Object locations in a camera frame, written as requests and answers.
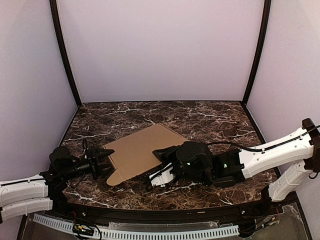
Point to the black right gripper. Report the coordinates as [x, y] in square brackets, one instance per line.
[171, 155]

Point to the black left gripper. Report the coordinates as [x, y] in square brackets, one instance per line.
[93, 164]

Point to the brown cardboard box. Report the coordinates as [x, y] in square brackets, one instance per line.
[133, 154]

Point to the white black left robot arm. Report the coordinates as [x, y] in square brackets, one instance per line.
[44, 191]

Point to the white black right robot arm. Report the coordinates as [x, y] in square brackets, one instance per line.
[301, 148]

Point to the small green circuit board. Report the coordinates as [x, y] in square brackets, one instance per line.
[81, 229]

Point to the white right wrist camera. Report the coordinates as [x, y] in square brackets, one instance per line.
[159, 176]

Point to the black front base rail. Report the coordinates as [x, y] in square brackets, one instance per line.
[247, 215]

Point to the grey slotted cable duct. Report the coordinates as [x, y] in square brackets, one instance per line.
[134, 231]

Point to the black left frame post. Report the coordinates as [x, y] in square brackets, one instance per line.
[63, 51]

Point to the black frame post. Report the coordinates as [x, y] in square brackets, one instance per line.
[258, 51]
[63, 51]

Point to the black right frame post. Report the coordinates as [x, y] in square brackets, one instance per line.
[258, 51]

